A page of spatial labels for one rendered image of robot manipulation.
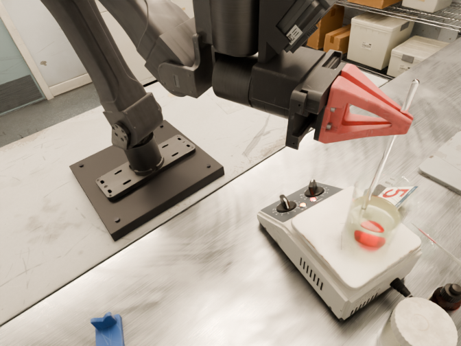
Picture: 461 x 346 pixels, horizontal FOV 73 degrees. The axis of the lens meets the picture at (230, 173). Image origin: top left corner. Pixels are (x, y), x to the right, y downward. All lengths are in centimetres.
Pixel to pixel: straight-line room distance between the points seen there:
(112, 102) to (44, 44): 272
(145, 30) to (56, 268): 40
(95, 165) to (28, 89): 262
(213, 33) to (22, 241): 50
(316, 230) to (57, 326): 38
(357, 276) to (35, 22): 305
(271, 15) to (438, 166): 48
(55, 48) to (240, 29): 298
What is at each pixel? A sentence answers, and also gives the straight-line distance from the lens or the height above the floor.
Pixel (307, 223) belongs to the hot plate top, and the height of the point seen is 99.
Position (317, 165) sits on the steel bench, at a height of 90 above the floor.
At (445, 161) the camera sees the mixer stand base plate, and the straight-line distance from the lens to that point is 71.
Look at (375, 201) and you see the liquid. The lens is 43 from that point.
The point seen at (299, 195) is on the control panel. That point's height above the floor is 94.
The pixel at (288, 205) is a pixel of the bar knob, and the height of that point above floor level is 96.
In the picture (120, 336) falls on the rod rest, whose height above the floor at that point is 91.
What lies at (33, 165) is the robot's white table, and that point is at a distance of 83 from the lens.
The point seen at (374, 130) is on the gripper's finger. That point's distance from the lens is 33.
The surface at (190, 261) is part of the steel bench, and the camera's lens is 51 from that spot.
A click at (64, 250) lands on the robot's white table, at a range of 61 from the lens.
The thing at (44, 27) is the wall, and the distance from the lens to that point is 321.
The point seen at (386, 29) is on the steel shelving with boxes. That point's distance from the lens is 265.
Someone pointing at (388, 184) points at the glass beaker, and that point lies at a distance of 42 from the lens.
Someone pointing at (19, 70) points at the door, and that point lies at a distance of 324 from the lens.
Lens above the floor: 133
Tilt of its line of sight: 44 degrees down
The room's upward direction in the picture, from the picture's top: 7 degrees counter-clockwise
